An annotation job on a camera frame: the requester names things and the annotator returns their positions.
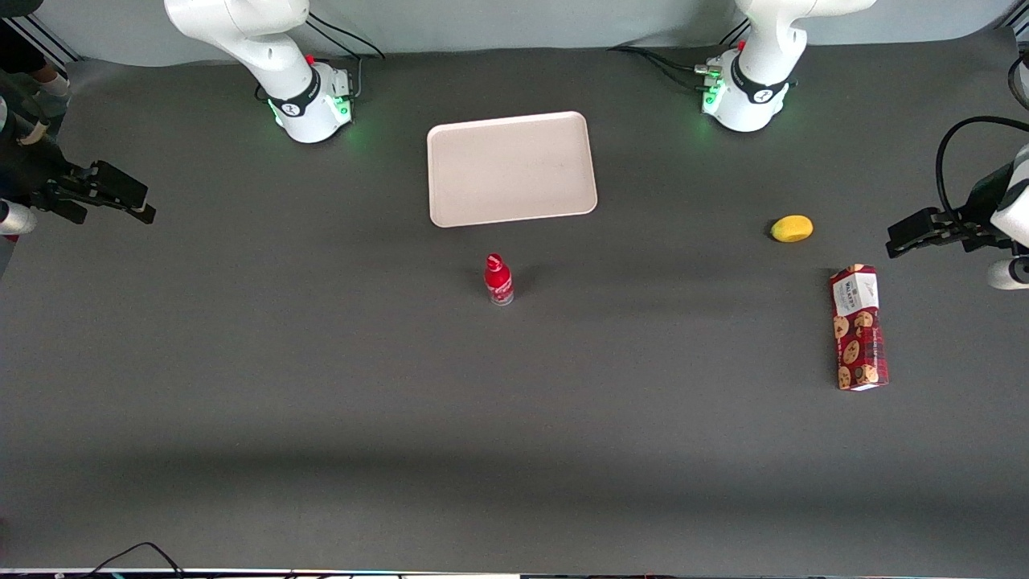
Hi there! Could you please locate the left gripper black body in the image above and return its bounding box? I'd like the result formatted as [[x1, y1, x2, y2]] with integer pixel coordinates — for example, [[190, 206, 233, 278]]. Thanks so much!
[[938, 162, 1013, 247]]

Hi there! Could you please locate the red coke bottle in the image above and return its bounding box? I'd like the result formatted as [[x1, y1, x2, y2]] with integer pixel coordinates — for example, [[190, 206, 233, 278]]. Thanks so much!
[[483, 253, 515, 308]]

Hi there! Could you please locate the white rectangular plastic tray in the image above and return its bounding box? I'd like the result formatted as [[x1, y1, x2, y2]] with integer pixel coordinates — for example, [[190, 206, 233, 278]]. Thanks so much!
[[427, 111, 599, 228]]

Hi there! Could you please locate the red cookie box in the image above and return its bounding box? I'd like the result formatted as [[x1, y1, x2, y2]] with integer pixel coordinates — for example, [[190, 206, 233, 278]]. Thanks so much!
[[829, 264, 891, 392]]

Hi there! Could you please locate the white shoe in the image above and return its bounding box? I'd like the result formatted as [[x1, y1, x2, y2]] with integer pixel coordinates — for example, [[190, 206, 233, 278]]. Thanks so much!
[[31, 72, 75, 104]]

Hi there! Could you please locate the yellow lemon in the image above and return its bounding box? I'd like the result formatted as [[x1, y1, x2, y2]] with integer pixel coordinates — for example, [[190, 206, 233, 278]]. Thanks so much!
[[770, 215, 814, 243]]

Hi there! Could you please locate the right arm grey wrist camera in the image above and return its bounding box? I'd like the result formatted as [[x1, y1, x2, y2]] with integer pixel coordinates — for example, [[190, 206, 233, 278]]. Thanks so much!
[[0, 199, 38, 236]]

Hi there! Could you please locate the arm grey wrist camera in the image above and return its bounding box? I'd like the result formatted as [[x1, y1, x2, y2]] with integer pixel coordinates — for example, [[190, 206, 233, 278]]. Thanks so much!
[[0, 199, 38, 236], [987, 256, 1029, 291]]

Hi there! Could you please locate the black looped wrist cable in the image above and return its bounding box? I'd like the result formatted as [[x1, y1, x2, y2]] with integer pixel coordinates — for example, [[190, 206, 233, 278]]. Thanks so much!
[[934, 116, 1029, 228]]

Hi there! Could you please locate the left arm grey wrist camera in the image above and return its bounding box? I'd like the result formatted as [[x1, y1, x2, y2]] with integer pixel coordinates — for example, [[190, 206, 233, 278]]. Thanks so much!
[[987, 256, 1029, 291]]

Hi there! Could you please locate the black cable loop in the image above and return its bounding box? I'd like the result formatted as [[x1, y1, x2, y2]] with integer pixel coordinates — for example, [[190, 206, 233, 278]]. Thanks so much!
[[1008, 51, 1029, 112]]

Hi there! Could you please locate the aluminium frame rail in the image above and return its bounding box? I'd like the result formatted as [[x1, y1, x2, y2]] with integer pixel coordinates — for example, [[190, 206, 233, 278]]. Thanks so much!
[[0, 16, 83, 72]]

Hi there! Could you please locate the black base cable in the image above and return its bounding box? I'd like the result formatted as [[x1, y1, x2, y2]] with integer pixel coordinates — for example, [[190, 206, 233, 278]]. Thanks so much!
[[304, 20, 365, 102], [308, 11, 387, 60], [607, 45, 710, 75], [643, 52, 715, 92]]

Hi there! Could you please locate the thin black table-edge cable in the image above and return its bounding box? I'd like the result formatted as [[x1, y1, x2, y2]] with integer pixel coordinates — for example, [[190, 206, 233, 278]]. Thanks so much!
[[79, 542, 187, 579]]

